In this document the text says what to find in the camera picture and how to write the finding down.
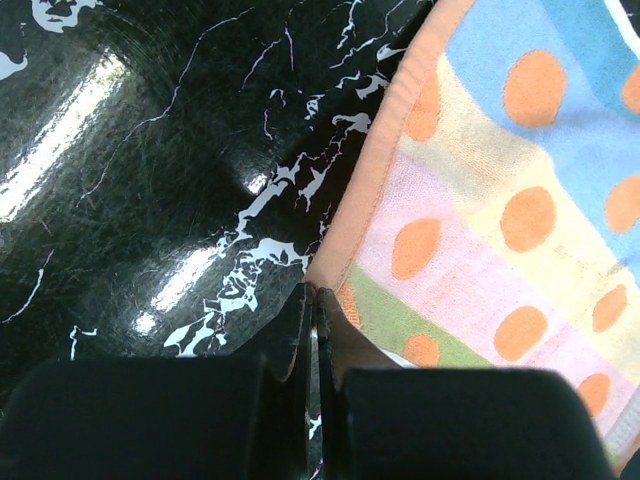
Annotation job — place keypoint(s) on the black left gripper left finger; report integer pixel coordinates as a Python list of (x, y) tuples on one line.
[(235, 416)]

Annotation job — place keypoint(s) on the orange polka dot towel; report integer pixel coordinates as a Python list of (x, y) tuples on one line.
[(492, 218)]

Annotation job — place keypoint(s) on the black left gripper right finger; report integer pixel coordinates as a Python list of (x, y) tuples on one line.
[(383, 421)]

